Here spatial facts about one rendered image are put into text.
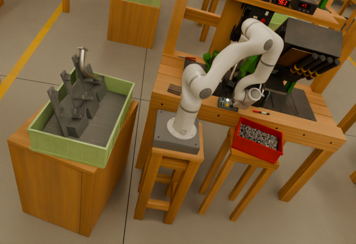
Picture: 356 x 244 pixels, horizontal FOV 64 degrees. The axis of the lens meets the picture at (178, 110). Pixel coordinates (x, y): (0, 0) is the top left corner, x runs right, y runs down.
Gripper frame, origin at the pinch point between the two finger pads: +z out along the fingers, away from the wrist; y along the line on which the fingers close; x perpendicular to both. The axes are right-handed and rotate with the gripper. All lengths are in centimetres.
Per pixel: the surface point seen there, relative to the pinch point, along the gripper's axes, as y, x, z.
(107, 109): -86, -25, -5
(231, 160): 1.8, -38.8, -0.2
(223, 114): -7.2, -6.0, 7.6
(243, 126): 7.2, -13.0, 0.6
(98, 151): -80, -55, -34
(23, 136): -125, -54, -18
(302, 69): 29.4, 25.1, -29.1
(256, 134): 14.8, -18.2, -4.6
